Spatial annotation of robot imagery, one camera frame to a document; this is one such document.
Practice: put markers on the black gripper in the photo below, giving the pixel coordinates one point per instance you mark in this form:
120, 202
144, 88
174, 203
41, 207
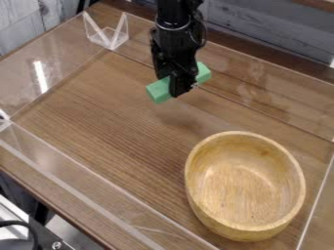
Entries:
174, 42

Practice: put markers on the clear acrylic tray wall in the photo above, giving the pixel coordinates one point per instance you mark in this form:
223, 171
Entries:
99, 152

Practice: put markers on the light wooden bowl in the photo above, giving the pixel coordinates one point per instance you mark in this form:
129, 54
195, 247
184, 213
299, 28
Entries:
246, 185

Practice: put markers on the green rectangular block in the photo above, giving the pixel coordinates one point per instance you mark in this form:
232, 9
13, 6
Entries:
158, 90

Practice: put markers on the clear acrylic corner bracket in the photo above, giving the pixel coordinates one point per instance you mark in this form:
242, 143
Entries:
107, 37

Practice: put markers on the black metal bracket with screw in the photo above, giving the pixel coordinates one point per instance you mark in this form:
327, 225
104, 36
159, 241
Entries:
51, 242

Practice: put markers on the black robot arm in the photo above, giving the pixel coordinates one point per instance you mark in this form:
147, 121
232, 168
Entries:
178, 11

